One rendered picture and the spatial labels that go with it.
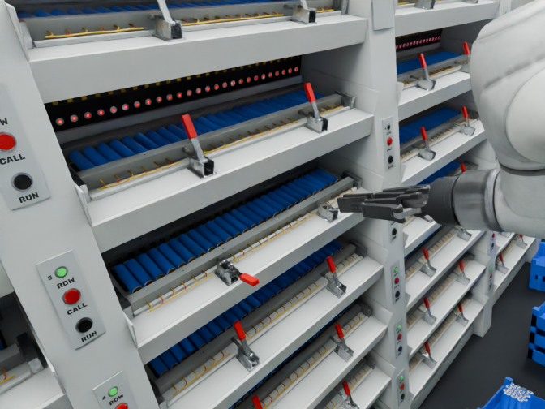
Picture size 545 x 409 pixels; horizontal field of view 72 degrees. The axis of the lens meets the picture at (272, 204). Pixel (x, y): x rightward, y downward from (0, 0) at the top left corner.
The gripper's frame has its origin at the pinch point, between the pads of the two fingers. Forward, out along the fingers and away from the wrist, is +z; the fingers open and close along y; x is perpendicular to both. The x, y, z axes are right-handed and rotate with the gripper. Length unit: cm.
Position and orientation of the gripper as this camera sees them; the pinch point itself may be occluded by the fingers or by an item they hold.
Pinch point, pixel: (356, 203)
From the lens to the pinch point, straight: 74.2
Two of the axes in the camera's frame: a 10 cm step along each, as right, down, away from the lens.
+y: 7.2, -3.6, 5.9
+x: -2.9, -9.3, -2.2
